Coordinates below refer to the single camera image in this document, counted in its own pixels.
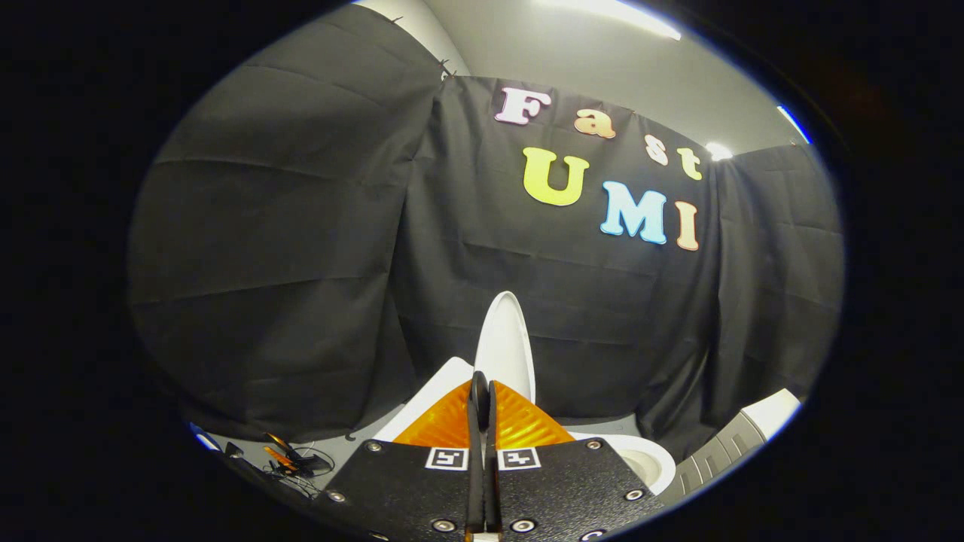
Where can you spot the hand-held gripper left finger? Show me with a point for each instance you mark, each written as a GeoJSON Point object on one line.
{"type": "Point", "coordinates": [407, 489]}

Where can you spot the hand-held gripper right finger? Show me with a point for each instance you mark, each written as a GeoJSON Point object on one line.
{"type": "Point", "coordinates": [565, 489]}

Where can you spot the white toilet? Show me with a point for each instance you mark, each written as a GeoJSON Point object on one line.
{"type": "Point", "coordinates": [429, 399]}

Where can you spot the orange black tool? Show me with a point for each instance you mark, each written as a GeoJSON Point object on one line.
{"type": "Point", "coordinates": [301, 459]}

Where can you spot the light grey drawer cabinet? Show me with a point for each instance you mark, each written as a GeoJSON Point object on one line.
{"type": "Point", "coordinates": [723, 444]}

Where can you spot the black backdrop cloth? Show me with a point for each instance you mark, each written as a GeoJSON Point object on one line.
{"type": "Point", "coordinates": [301, 263]}

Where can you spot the small ceiling light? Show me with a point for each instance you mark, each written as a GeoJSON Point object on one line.
{"type": "Point", "coordinates": [718, 151]}

